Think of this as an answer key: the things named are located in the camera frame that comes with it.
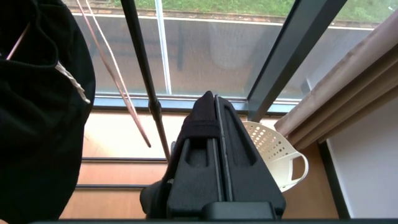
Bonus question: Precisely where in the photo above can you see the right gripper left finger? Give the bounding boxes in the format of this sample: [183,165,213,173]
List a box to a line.
[167,138,224,218]

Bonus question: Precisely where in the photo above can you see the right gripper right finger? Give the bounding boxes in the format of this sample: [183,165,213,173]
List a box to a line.
[214,95,286,218]

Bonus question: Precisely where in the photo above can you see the thin black shorts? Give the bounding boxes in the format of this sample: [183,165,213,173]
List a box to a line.
[139,90,221,218]

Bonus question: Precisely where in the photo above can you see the pink clothes hanger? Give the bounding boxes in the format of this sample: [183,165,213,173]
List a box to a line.
[6,22,31,62]
[76,0,152,149]

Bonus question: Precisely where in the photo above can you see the white laundry basket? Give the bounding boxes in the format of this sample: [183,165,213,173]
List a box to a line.
[242,121,310,193]

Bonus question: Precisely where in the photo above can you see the black clothes rack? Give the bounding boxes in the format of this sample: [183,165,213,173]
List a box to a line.
[76,0,172,190]

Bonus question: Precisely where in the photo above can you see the window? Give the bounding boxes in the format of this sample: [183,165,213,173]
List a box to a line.
[62,0,398,122]

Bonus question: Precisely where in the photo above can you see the beige curtain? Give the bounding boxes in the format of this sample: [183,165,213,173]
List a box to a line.
[274,11,398,152]

